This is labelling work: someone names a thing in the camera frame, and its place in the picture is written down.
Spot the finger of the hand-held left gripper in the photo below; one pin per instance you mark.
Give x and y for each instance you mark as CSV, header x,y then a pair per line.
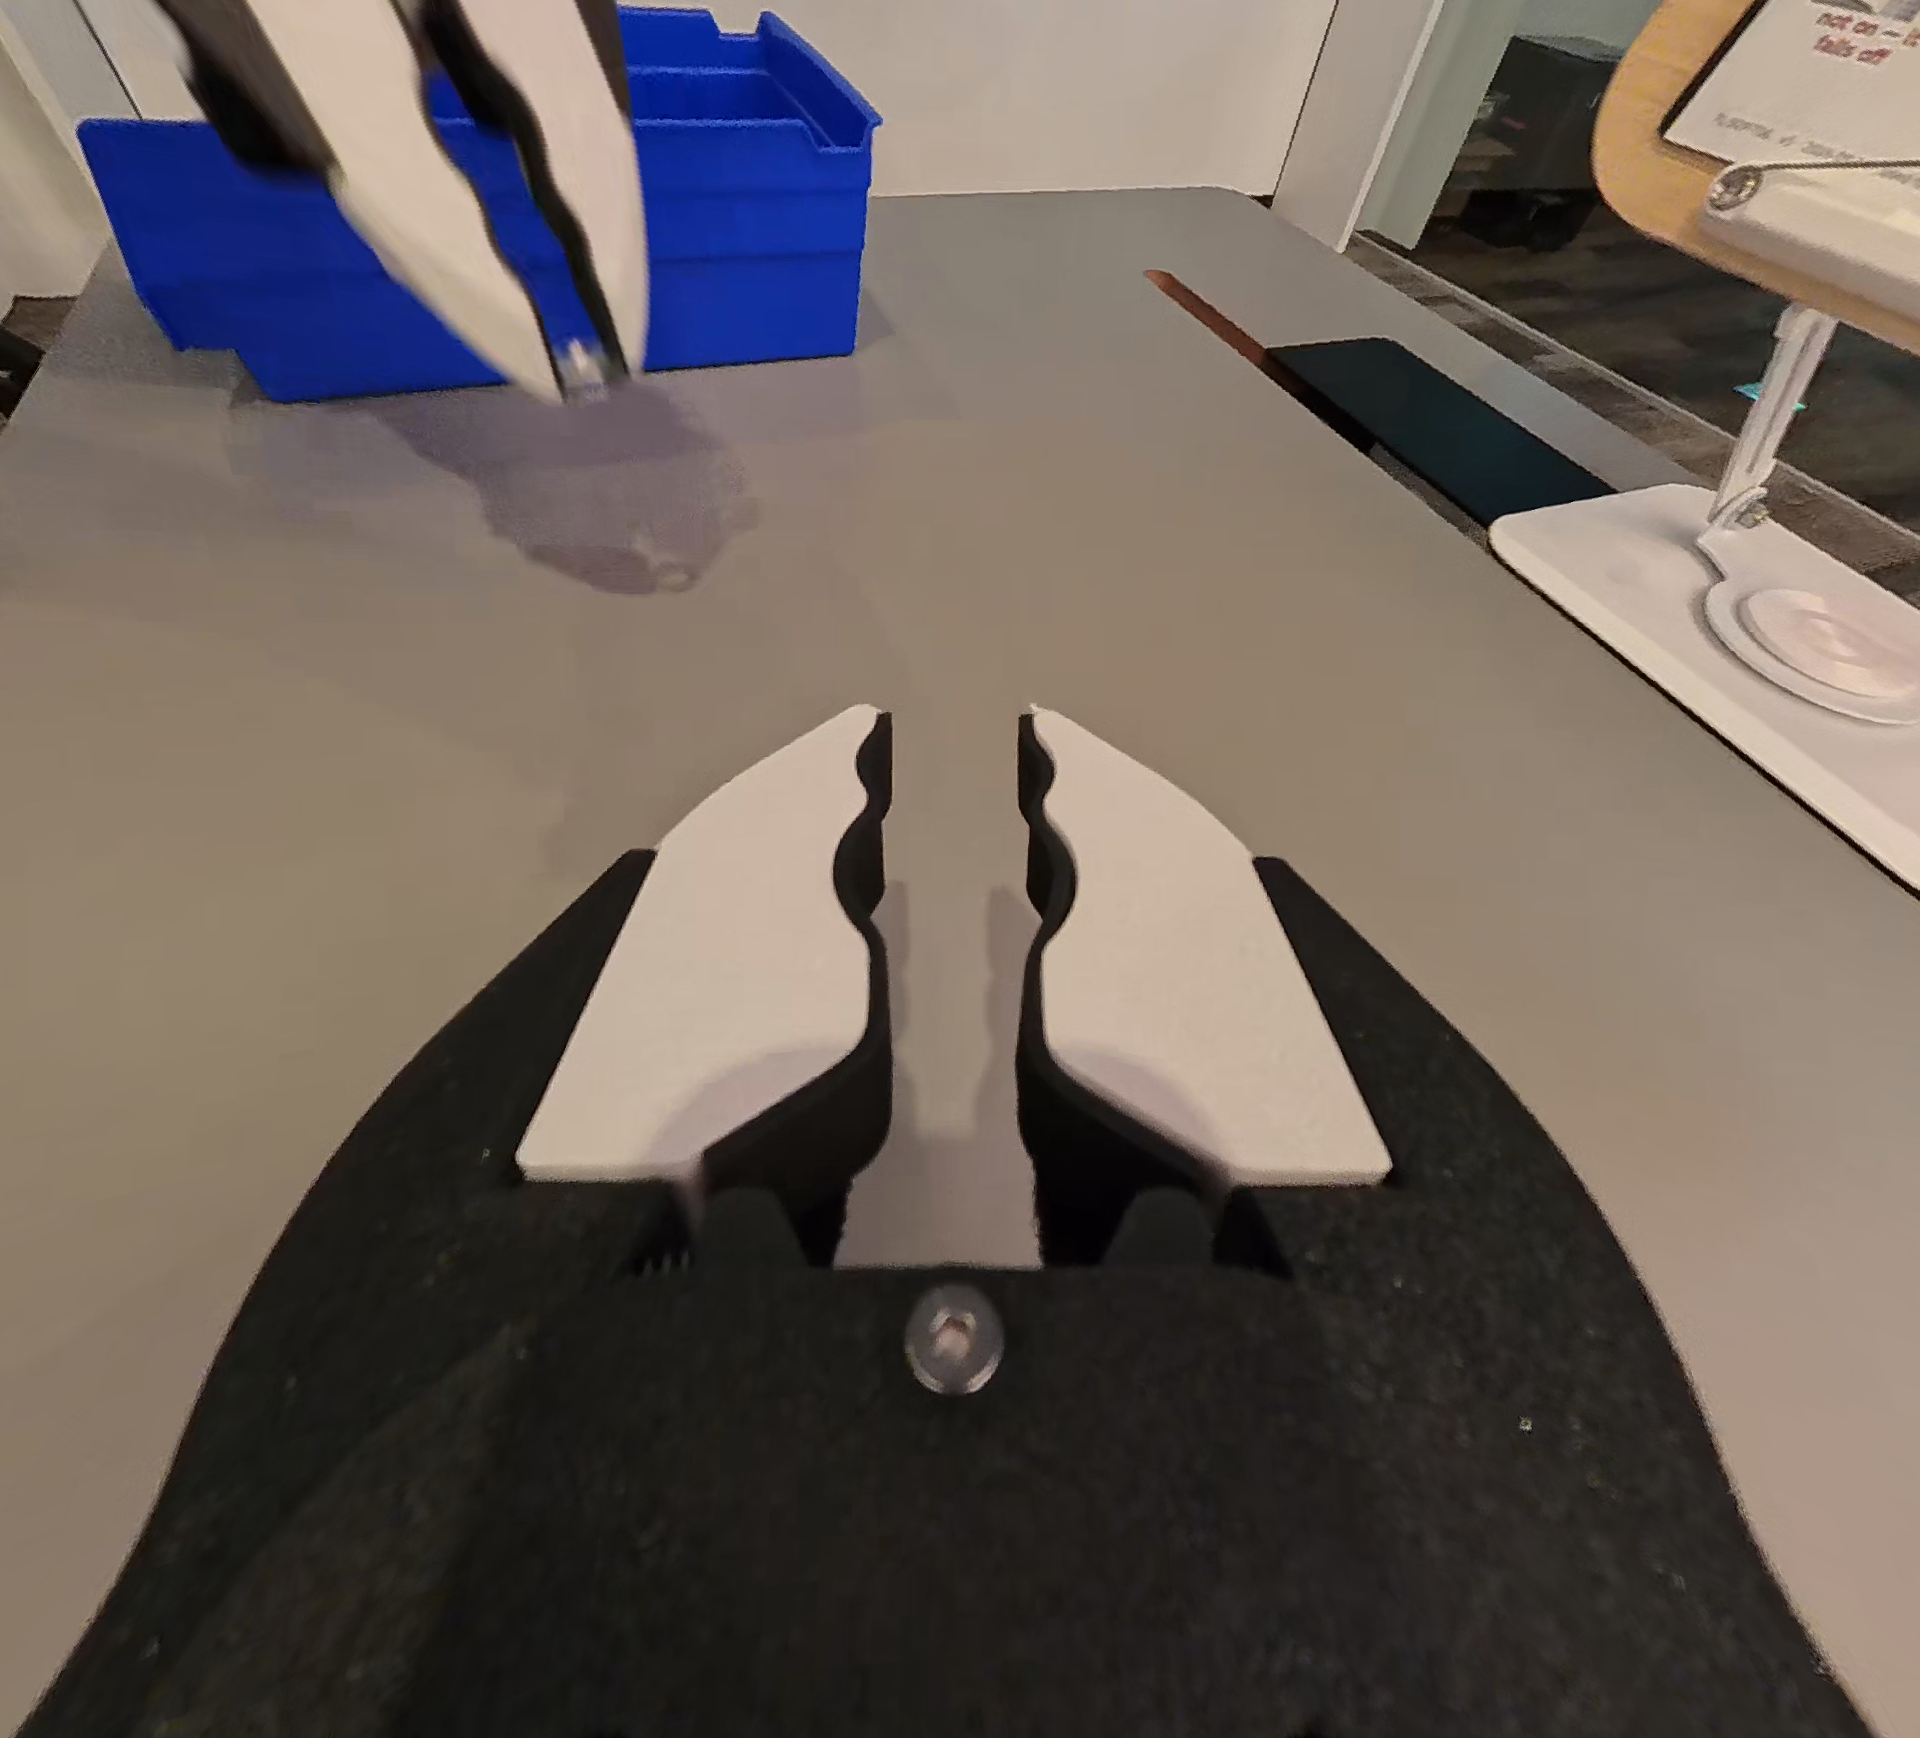
x,y
378,151
570,120

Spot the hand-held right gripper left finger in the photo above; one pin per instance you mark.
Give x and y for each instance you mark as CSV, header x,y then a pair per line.
x,y
703,990

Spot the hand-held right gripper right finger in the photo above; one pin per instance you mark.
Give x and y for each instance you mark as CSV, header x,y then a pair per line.
x,y
1198,990

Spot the blue plastic bin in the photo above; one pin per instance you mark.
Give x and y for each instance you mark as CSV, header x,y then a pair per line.
x,y
721,236

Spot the steel hex bolt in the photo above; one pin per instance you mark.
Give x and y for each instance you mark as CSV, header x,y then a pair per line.
x,y
585,368

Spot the white stand base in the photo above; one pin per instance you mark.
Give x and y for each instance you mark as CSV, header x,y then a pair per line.
x,y
1621,586

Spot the dark grey waste bin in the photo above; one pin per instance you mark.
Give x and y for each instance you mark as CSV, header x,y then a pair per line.
x,y
1542,128

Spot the white page holder bar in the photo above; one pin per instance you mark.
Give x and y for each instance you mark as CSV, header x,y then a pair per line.
x,y
1827,229

